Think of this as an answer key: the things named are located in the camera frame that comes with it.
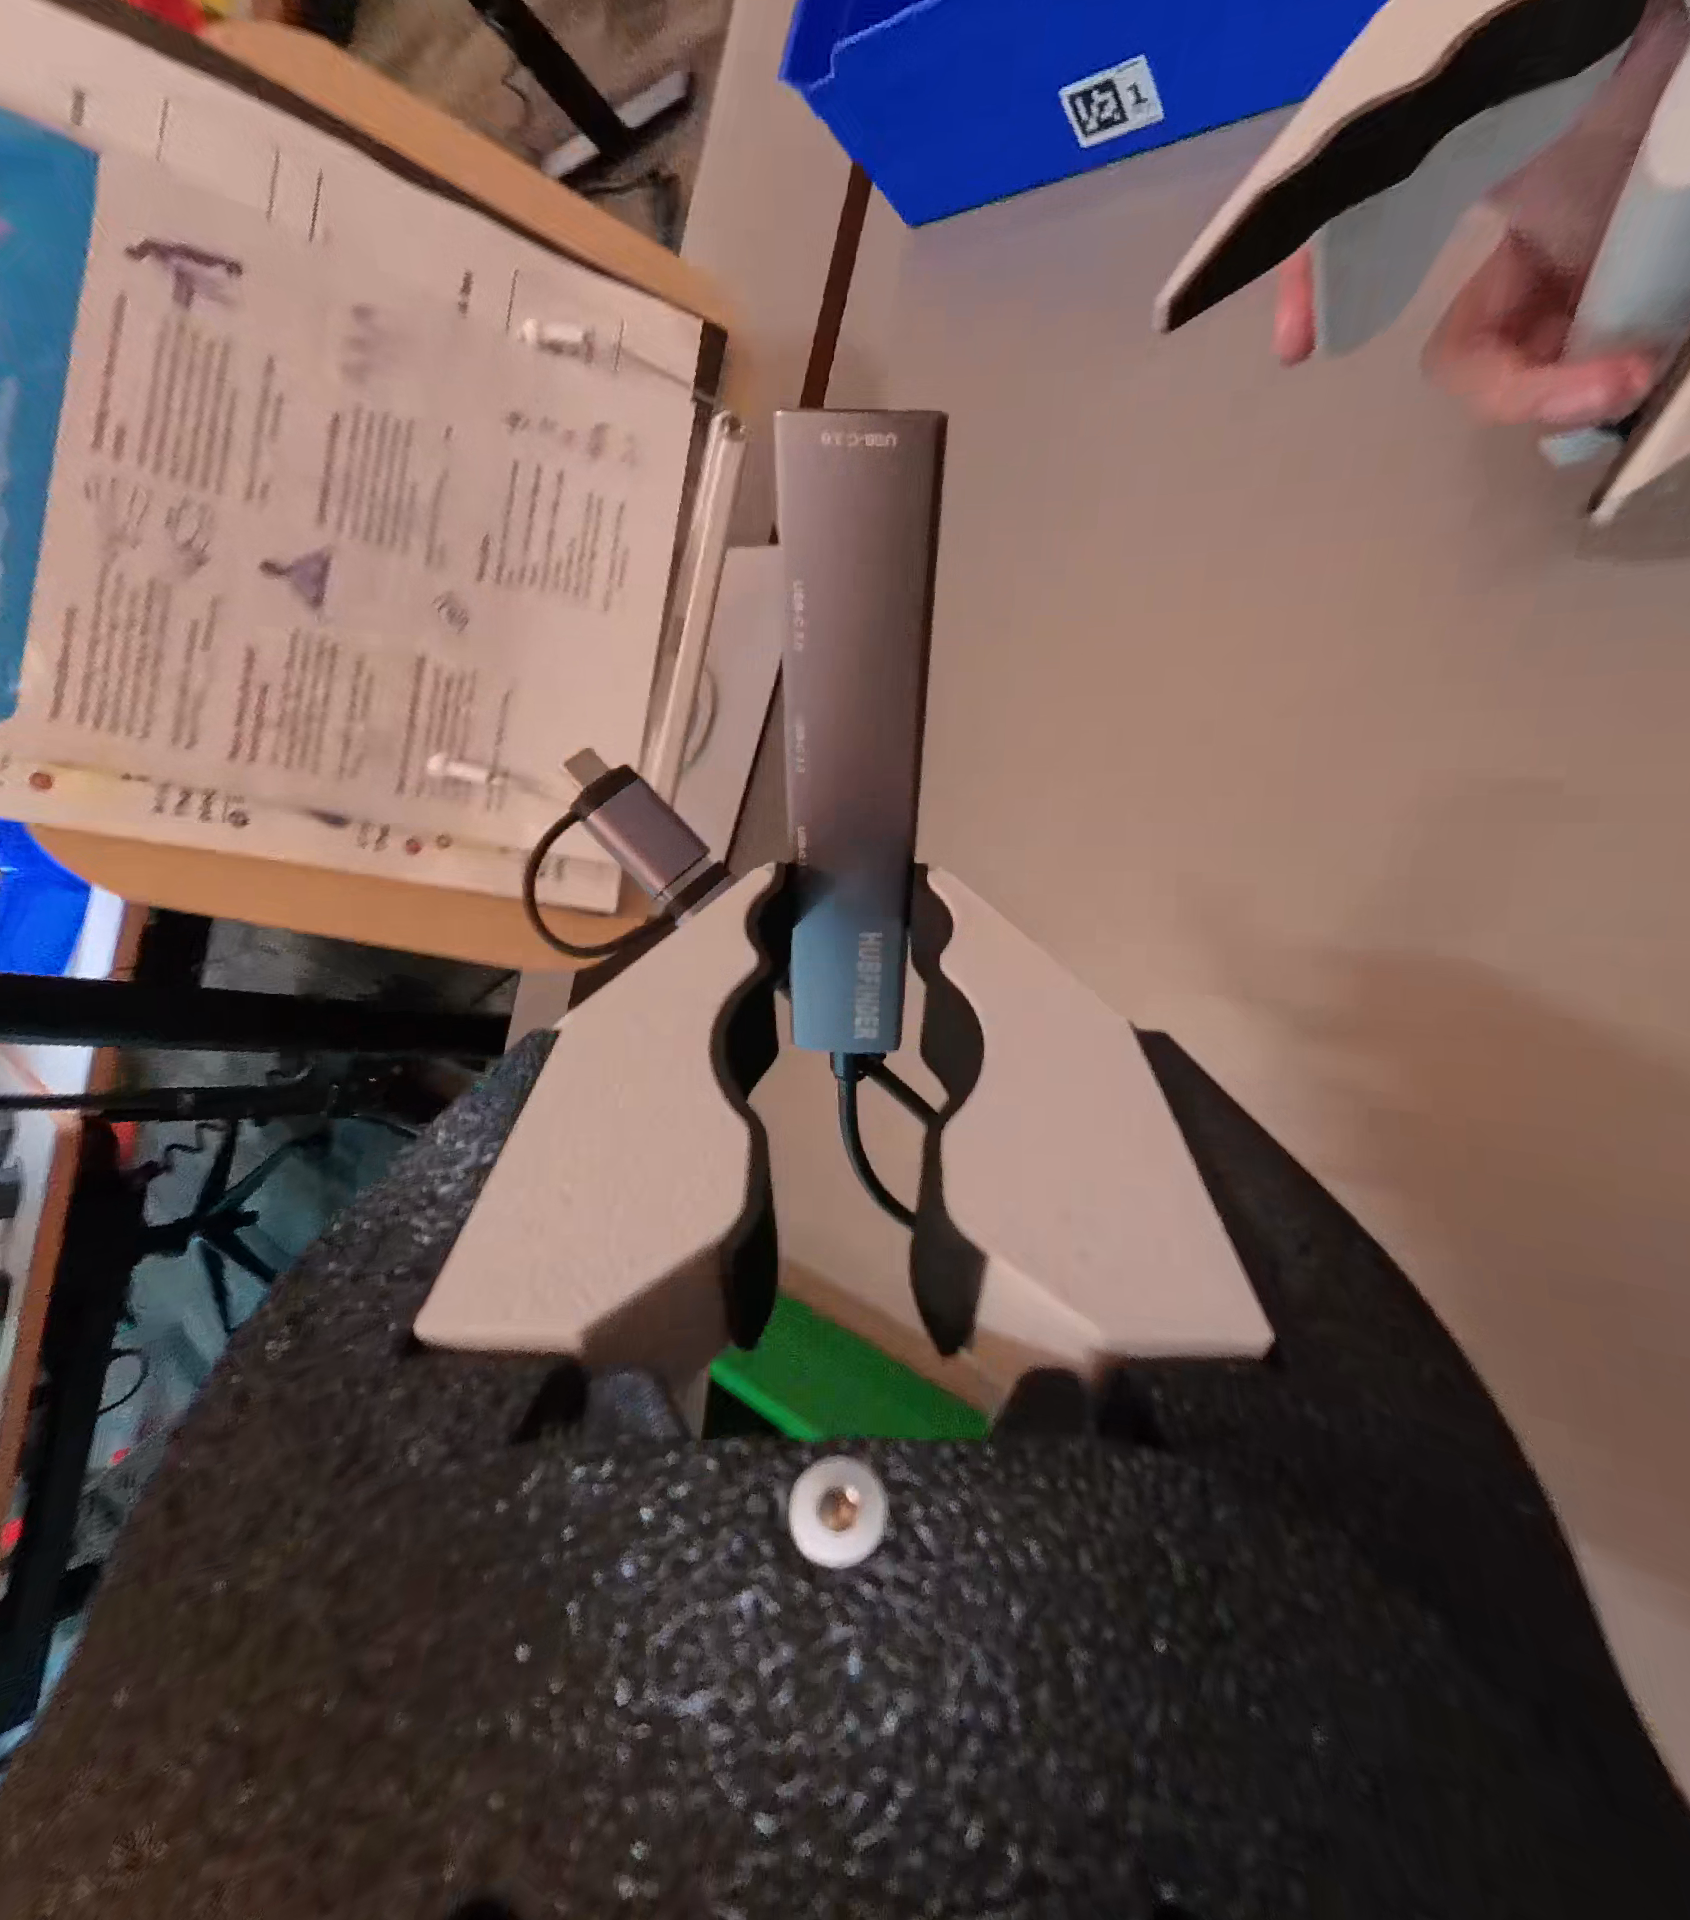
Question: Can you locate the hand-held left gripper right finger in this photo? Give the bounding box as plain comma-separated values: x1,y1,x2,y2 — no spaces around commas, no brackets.
908,861,1277,1390

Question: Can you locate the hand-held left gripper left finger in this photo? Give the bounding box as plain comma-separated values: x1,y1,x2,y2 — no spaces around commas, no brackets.
412,861,794,1374

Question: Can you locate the black hub cable with plug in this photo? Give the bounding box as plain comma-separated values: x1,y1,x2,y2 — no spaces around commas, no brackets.
523,744,956,1223

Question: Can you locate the grey USB hub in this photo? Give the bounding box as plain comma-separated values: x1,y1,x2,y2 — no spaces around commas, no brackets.
772,407,951,1056

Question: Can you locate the light grey desk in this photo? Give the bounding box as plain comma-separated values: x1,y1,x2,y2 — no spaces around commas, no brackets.
507,0,1690,1920

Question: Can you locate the person's right hand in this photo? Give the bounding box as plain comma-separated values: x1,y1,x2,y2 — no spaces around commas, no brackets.
1273,0,1690,437

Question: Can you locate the blue plastic bin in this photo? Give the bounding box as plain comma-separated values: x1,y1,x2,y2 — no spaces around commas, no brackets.
781,0,1394,228

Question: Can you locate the blue box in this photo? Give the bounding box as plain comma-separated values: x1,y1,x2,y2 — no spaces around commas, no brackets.
0,815,130,979

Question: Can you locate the printed instruction sheet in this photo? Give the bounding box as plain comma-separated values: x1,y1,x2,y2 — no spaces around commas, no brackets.
0,59,710,917

